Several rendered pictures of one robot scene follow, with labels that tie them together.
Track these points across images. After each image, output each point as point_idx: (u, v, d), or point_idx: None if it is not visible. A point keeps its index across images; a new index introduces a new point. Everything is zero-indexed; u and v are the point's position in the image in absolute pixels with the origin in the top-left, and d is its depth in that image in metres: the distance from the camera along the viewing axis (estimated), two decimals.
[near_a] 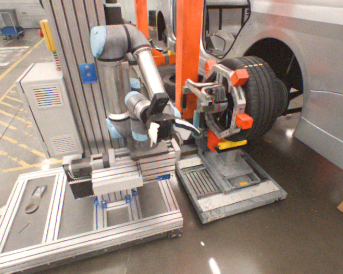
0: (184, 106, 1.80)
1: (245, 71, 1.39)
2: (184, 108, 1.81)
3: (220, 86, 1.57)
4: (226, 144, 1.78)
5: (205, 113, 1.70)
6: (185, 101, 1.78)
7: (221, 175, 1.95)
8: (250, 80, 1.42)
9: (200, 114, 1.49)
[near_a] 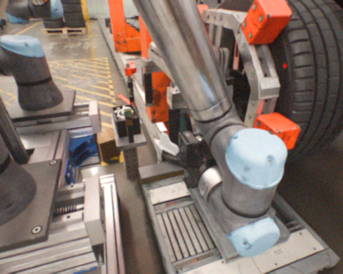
0: (148, 99, 0.94)
1: (283, 1, 0.53)
2: (149, 103, 0.94)
3: None
4: None
5: (187, 112, 0.83)
6: (149, 90, 0.91)
7: (220, 225, 1.08)
8: (295, 28, 0.55)
9: (168, 114, 0.63)
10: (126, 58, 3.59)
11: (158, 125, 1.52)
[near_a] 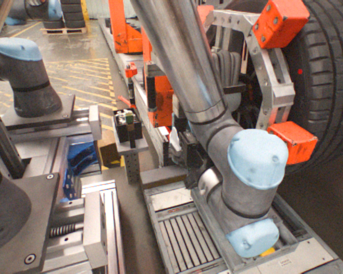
0: (151, 104, 0.89)
1: (300, 1, 0.48)
2: (152, 107, 0.90)
3: None
4: None
5: None
6: (152, 95, 0.87)
7: (225, 234, 1.04)
8: (312, 31, 0.51)
9: (173, 123, 0.58)
10: (127, 58, 3.55)
11: (160, 129, 1.48)
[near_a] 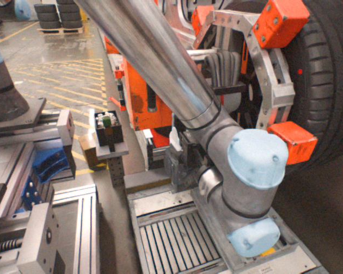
0: (151, 104, 0.89)
1: (300, 1, 0.48)
2: (152, 107, 0.90)
3: None
4: None
5: None
6: (152, 95, 0.87)
7: (225, 234, 1.04)
8: (312, 31, 0.51)
9: (173, 123, 0.58)
10: (120, 59, 3.52)
11: (145, 131, 1.45)
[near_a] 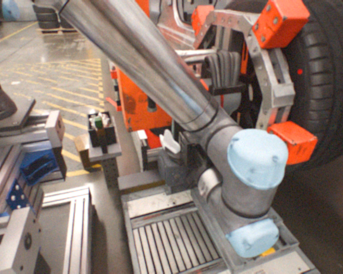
0: (151, 104, 0.89)
1: (300, 1, 0.48)
2: (152, 107, 0.90)
3: None
4: None
5: None
6: None
7: (225, 234, 1.04)
8: (312, 31, 0.51)
9: (173, 123, 0.58)
10: None
11: (139, 132, 1.44)
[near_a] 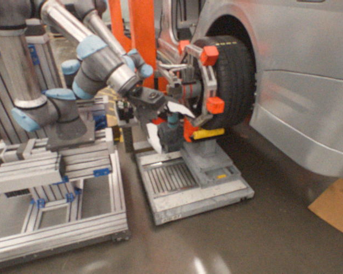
0: None
1: (215, 48, 1.25)
2: None
3: (191, 67, 1.43)
4: (201, 133, 1.64)
5: (177, 98, 1.55)
6: (157, 87, 1.64)
7: (198, 168, 1.81)
8: (221, 59, 1.27)
9: None
10: None
11: None
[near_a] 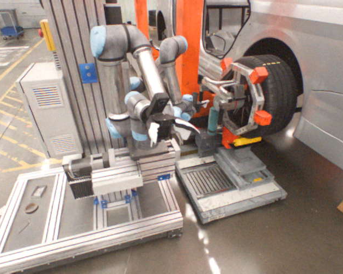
0: None
1: (264, 69, 1.43)
2: (201, 105, 1.85)
3: (238, 83, 1.61)
4: (242, 141, 1.82)
5: None
6: (201, 99, 1.82)
7: (236, 172, 1.99)
8: (269, 78, 1.46)
9: (219, 111, 1.53)
10: None
11: None
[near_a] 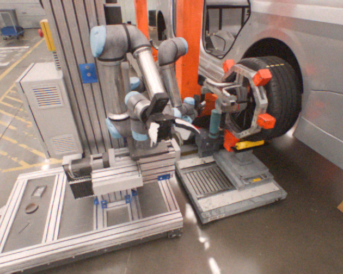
0: None
1: (268, 71, 1.39)
2: (202, 108, 1.81)
3: (240, 86, 1.57)
4: (244, 144, 1.78)
5: None
6: (203, 101, 1.78)
7: (238, 175, 1.95)
8: (273, 80, 1.42)
9: (221, 114, 1.49)
10: None
11: None
